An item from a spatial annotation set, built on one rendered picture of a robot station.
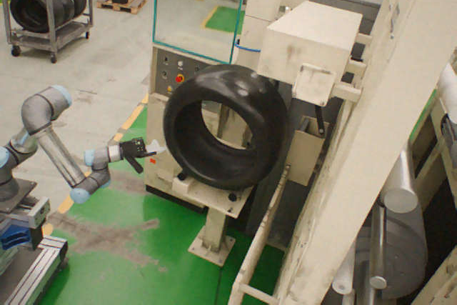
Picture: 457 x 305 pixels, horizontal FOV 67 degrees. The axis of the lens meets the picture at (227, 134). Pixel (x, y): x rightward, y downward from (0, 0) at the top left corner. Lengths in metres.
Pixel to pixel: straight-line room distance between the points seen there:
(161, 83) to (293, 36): 1.56
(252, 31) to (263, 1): 0.15
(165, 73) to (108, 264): 1.31
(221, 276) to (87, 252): 0.91
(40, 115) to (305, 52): 1.06
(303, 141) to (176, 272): 1.27
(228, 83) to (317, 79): 0.56
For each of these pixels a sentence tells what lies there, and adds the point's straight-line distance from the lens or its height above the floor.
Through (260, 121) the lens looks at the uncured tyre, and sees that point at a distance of 1.42.
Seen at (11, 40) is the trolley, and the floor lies 0.23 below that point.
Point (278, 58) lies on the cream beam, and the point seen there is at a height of 1.70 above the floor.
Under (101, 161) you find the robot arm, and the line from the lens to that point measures 1.66.
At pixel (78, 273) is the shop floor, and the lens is 2.52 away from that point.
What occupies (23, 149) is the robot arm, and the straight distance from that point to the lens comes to 1.92.
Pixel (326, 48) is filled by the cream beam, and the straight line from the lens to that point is 1.02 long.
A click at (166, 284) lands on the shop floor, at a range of 2.44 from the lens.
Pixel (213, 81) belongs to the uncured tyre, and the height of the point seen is 1.45.
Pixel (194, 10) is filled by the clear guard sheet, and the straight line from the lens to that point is 2.17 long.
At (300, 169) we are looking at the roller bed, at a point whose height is 0.99.
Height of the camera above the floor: 2.03
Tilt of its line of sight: 32 degrees down
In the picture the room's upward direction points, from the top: 11 degrees clockwise
